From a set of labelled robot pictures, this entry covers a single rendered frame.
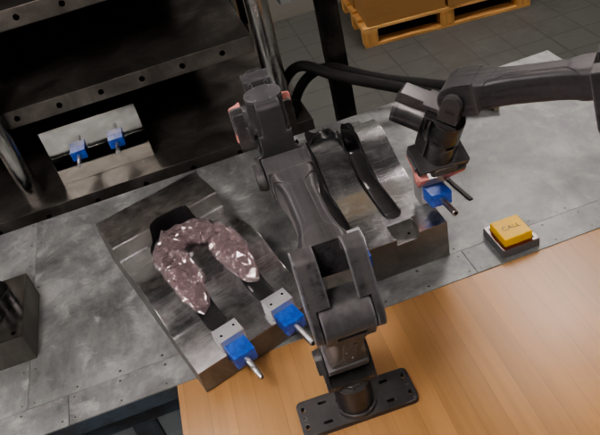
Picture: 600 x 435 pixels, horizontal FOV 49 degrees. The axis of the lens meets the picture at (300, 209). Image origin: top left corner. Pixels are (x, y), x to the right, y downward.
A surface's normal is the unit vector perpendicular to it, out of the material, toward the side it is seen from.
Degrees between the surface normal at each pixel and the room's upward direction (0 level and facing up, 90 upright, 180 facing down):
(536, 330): 0
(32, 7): 90
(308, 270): 63
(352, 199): 2
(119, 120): 90
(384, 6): 90
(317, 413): 0
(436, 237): 90
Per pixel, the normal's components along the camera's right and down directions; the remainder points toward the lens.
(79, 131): 0.28, 0.55
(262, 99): -0.21, -0.78
